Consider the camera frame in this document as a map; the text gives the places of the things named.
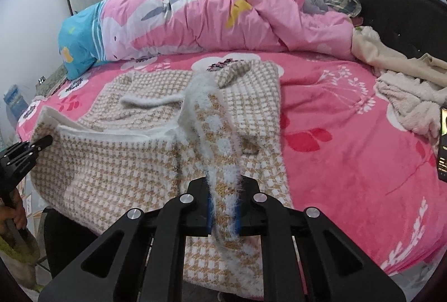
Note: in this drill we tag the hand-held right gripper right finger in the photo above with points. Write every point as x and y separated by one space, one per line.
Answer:
238 218

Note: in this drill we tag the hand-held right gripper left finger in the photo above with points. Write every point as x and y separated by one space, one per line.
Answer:
209 214

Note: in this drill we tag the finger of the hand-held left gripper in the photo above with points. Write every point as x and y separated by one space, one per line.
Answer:
43 141

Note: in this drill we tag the beige houndstooth knit coat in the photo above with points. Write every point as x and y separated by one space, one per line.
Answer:
122 166

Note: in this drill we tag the person's left hand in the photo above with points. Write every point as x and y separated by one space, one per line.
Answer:
15 216

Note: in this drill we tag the blue plastic pack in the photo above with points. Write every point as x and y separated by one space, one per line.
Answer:
15 103

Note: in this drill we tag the grey-green textured mat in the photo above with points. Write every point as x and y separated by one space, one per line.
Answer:
52 80

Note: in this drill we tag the person's black trouser leg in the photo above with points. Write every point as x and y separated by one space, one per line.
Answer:
66 239

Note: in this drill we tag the pink floral fleece blanket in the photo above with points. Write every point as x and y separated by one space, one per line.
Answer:
349 166

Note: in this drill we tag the pink and blue cartoon quilt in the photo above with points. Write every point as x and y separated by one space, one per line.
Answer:
209 19

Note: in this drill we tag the cream fluffy garment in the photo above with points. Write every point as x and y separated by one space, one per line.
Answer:
408 103

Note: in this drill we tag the black and gold phone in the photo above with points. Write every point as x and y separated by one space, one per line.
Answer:
443 145

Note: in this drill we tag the beige garment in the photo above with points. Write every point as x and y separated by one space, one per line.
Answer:
380 50

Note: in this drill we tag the plaid cloth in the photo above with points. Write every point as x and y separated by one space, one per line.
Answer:
344 3

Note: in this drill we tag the black padded headboard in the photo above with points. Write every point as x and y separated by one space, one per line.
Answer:
401 9

